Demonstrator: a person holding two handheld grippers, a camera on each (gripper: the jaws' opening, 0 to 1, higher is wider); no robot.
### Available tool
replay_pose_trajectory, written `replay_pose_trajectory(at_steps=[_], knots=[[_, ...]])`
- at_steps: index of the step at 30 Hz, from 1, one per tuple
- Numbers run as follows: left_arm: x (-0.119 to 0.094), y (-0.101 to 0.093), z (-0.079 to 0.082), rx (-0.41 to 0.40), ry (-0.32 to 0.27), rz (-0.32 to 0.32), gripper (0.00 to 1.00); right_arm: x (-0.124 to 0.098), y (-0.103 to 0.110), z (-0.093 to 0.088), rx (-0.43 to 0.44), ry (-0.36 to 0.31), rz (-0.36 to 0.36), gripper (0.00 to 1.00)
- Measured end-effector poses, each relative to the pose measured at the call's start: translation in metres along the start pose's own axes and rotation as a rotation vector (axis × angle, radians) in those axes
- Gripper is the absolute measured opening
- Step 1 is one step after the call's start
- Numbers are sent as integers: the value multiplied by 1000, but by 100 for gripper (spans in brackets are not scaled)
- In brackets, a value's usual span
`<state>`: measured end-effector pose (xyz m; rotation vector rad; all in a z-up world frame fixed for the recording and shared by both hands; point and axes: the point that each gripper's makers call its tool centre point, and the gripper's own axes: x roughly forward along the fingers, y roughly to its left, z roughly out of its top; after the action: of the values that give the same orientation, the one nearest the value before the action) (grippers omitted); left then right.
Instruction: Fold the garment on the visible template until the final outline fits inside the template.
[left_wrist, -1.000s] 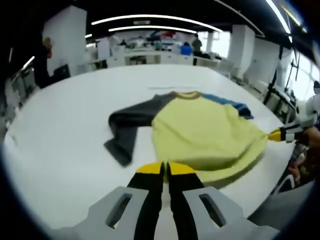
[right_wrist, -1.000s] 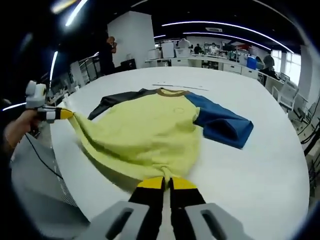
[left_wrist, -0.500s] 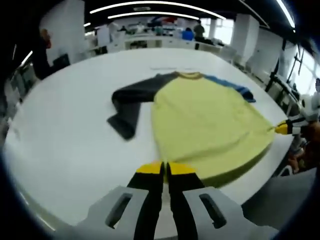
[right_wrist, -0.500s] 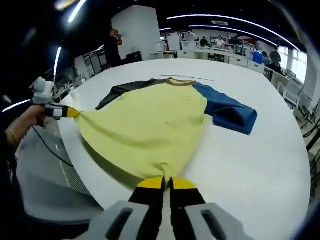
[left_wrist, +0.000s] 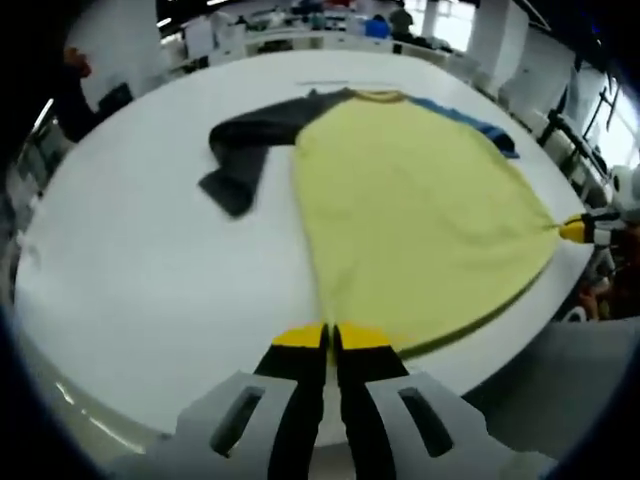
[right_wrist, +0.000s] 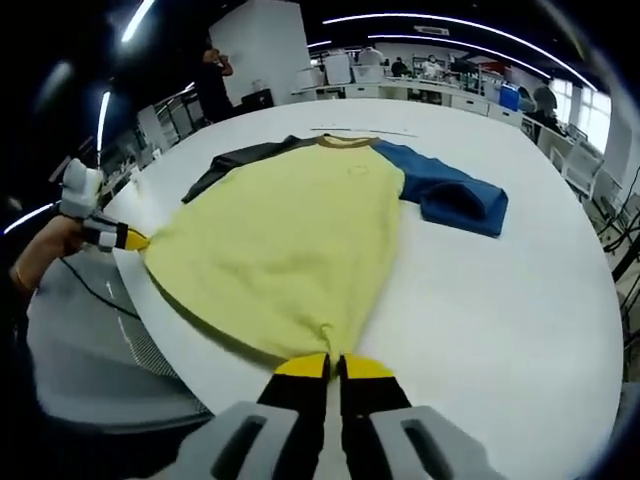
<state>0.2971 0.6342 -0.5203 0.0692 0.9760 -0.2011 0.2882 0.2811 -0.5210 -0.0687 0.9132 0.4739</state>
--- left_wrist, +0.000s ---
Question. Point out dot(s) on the black cabinet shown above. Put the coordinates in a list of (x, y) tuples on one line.
[(116, 97)]

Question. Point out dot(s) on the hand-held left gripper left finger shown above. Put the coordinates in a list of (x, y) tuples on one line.
[(300, 380)]

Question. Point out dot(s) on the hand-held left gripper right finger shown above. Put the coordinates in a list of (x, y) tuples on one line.
[(365, 380)]

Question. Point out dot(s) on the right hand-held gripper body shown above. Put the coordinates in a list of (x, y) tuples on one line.
[(627, 192)]

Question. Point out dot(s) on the yellow blue grey garment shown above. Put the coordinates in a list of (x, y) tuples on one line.
[(400, 200)]

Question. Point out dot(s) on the black metal stand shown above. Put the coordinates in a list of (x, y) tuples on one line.
[(580, 135)]

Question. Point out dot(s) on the side ceiling light strip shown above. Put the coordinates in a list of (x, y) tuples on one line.
[(42, 122)]

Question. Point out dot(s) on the person's grey clothing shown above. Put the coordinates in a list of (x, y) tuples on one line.
[(575, 390)]

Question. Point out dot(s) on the white cabinet row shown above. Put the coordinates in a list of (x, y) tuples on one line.
[(320, 41)]

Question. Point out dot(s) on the white strip template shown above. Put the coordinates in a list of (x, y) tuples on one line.
[(340, 82)]

